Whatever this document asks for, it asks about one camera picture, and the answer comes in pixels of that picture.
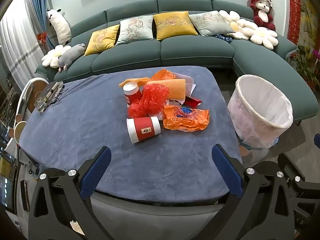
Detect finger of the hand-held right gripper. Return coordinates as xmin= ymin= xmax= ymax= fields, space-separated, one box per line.
xmin=277 ymin=152 xmax=320 ymax=230

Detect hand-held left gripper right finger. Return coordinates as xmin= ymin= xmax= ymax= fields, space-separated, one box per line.
xmin=210 ymin=144 xmax=298 ymax=240

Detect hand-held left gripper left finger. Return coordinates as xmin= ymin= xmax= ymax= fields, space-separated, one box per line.
xmin=28 ymin=146 xmax=112 ymax=240

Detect white bin with plastic liner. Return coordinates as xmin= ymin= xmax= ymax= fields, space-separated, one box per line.
xmin=227 ymin=74 xmax=293 ymax=150

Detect orange foam net sleeve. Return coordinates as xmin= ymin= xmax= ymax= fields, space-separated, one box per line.
xmin=146 ymin=79 xmax=187 ymax=100

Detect blue plush blanket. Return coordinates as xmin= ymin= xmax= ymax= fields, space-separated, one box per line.
xmin=19 ymin=66 xmax=243 ymax=203

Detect large red paper cup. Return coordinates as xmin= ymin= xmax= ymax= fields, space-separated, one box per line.
xmin=126 ymin=116 xmax=160 ymax=144

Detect orange printed plastic bag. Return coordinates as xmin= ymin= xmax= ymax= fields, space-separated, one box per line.
xmin=162 ymin=105 xmax=210 ymax=132

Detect small red packet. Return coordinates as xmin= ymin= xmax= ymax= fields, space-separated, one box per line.
xmin=184 ymin=96 xmax=202 ymax=108

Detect small red paper cup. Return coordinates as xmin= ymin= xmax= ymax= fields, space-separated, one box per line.
xmin=122 ymin=82 xmax=143 ymax=105

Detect glass ashtray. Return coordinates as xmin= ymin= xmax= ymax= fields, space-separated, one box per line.
xmin=34 ymin=97 xmax=48 ymax=113

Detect red plastic bag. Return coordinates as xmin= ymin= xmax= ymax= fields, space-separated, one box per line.
xmin=127 ymin=84 xmax=170 ymax=118

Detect black device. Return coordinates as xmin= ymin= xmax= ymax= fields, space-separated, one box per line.
xmin=44 ymin=81 xmax=66 ymax=104

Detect yellow foam net piece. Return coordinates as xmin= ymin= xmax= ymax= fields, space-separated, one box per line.
xmin=119 ymin=77 xmax=150 ymax=88

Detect white paper sheet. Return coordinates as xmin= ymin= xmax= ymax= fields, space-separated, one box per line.
xmin=175 ymin=72 xmax=197 ymax=97

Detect white round chair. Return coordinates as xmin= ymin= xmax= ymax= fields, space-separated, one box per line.
xmin=15 ymin=78 xmax=49 ymax=140

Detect plain orange plastic bag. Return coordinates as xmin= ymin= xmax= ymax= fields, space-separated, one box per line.
xmin=151 ymin=69 xmax=178 ymax=83

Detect grey plush animal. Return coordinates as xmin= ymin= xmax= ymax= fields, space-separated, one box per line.
xmin=57 ymin=43 xmax=86 ymax=72

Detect green sofa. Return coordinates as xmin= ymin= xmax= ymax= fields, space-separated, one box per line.
xmin=35 ymin=0 xmax=319 ymax=125

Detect white flower pillow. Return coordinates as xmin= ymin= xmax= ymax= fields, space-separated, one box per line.
xmin=219 ymin=10 xmax=262 ymax=40
xmin=41 ymin=45 xmax=72 ymax=68
xmin=249 ymin=26 xmax=279 ymax=50

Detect potted flower plant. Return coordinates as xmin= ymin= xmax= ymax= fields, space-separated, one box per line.
xmin=291 ymin=45 xmax=320 ymax=88

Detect yellow embroidered cushion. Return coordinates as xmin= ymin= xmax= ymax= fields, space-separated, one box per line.
xmin=84 ymin=24 xmax=120 ymax=56
xmin=153 ymin=11 xmax=198 ymax=41

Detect blue floral cloth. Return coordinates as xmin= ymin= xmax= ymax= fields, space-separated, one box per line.
xmin=214 ymin=33 xmax=233 ymax=42

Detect red curtain tie bow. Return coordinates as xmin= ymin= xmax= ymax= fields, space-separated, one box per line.
xmin=37 ymin=31 xmax=48 ymax=47

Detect grey embroidered cushion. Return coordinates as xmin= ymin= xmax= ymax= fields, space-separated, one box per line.
xmin=115 ymin=15 xmax=154 ymax=46
xmin=189 ymin=10 xmax=237 ymax=37

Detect white plush bolster toy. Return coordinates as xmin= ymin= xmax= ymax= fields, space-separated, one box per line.
xmin=46 ymin=7 xmax=72 ymax=46

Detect red teddy bear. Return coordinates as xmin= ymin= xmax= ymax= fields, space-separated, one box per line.
xmin=249 ymin=0 xmax=276 ymax=32

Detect white sheer curtain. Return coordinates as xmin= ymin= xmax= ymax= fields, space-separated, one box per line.
xmin=0 ymin=0 xmax=42 ymax=80

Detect blue curtain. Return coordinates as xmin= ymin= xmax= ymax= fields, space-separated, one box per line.
xmin=27 ymin=0 xmax=54 ymax=55

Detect red wall hanging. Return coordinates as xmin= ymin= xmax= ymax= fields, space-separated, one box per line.
xmin=286 ymin=0 xmax=302 ymax=43

